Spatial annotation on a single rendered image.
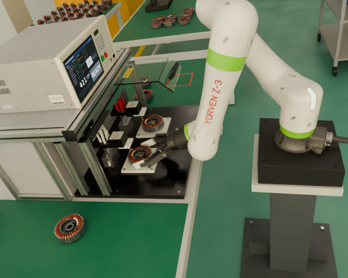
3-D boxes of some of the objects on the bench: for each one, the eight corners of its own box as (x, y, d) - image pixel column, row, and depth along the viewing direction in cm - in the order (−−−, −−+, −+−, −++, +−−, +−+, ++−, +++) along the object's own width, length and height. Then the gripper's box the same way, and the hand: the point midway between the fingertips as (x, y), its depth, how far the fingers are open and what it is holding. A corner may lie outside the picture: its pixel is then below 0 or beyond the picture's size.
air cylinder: (120, 155, 146) (116, 146, 142) (115, 167, 140) (111, 158, 137) (110, 156, 147) (106, 146, 144) (104, 167, 141) (100, 158, 138)
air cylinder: (133, 124, 164) (131, 116, 161) (130, 133, 158) (127, 124, 155) (125, 125, 165) (122, 117, 162) (120, 134, 160) (117, 125, 156)
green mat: (188, 203, 119) (188, 203, 118) (151, 410, 72) (151, 410, 72) (-14, 199, 142) (-14, 199, 142) (-139, 353, 96) (-139, 353, 96)
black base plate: (201, 107, 169) (201, 104, 168) (184, 199, 121) (183, 195, 119) (121, 112, 181) (120, 109, 179) (75, 197, 132) (74, 193, 131)
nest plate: (170, 119, 162) (170, 117, 161) (165, 137, 151) (164, 135, 150) (143, 120, 166) (143, 118, 165) (136, 138, 154) (135, 136, 154)
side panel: (74, 196, 133) (41, 137, 114) (72, 201, 131) (37, 142, 112) (19, 194, 140) (-21, 139, 121) (16, 200, 138) (-26, 144, 119)
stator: (156, 150, 142) (154, 144, 140) (150, 167, 133) (148, 161, 131) (133, 150, 145) (131, 144, 142) (126, 167, 136) (124, 161, 134)
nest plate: (161, 149, 144) (161, 147, 143) (154, 172, 132) (153, 170, 131) (131, 150, 147) (130, 148, 147) (121, 172, 136) (120, 171, 135)
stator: (62, 249, 112) (57, 243, 110) (54, 229, 121) (50, 223, 118) (90, 232, 116) (87, 226, 114) (81, 214, 124) (78, 208, 122)
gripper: (178, 166, 120) (136, 181, 130) (187, 127, 139) (149, 143, 149) (167, 153, 117) (125, 170, 127) (178, 115, 136) (140, 132, 146)
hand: (140, 155), depth 138 cm, fingers open, 13 cm apart
